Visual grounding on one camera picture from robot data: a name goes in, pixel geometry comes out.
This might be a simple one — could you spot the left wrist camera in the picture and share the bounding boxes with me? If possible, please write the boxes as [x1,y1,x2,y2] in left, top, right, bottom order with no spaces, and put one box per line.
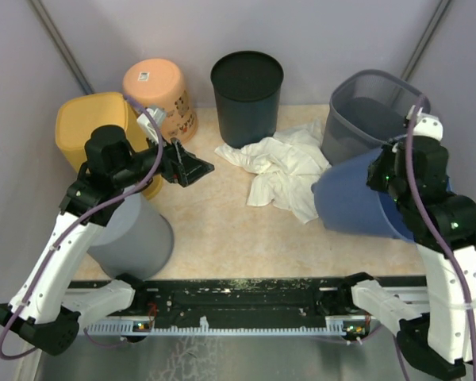
[136,106,167,144]

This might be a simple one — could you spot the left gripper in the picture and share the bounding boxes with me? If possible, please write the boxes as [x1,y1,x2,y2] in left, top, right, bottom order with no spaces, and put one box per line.
[113,128,214,189]

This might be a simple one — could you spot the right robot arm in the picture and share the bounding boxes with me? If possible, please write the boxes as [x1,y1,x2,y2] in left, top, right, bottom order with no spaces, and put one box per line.
[338,136,476,380]

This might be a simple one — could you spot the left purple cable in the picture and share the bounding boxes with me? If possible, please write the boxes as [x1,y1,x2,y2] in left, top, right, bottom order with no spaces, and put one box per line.
[0,94,163,360]

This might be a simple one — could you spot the grey mesh bin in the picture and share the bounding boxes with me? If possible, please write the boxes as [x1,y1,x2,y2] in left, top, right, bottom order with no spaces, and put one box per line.
[321,69,421,166]

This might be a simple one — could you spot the blue round bin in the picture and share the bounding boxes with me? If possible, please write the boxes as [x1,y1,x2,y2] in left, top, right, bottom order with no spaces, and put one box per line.
[311,148,413,243]

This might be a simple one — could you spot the black round bin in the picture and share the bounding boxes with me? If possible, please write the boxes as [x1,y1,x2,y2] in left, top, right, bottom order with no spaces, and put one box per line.
[210,51,284,148]

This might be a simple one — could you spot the peach plastic bucket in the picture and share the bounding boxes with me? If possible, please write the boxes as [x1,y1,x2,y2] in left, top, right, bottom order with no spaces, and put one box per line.
[122,58,198,143]

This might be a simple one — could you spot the yellow slotted plastic basket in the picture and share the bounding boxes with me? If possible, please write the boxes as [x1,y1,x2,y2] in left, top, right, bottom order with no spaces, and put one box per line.
[54,91,163,201]

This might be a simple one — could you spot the white crumpled cloth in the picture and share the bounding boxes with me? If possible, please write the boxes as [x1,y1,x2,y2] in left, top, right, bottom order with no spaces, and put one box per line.
[215,119,331,224]

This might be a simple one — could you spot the black mounting rail base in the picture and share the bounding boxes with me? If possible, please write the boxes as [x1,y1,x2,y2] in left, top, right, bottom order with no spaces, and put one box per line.
[112,277,365,322]

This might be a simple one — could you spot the grey slotted cable duct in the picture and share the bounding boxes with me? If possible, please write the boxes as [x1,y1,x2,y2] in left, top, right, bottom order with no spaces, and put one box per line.
[86,314,378,341]

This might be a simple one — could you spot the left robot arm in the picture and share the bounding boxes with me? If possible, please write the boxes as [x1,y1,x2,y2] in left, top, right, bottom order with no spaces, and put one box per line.
[0,125,214,360]

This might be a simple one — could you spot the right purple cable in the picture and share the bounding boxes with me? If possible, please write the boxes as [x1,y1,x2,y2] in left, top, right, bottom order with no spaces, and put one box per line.
[392,94,476,381]

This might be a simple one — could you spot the grey round bin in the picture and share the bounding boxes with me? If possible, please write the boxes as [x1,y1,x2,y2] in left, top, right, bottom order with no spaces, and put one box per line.
[88,194,175,280]

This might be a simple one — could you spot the purple cable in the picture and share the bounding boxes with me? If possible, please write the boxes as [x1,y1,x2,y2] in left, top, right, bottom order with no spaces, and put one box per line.
[0,94,163,360]
[392,94,476,381]

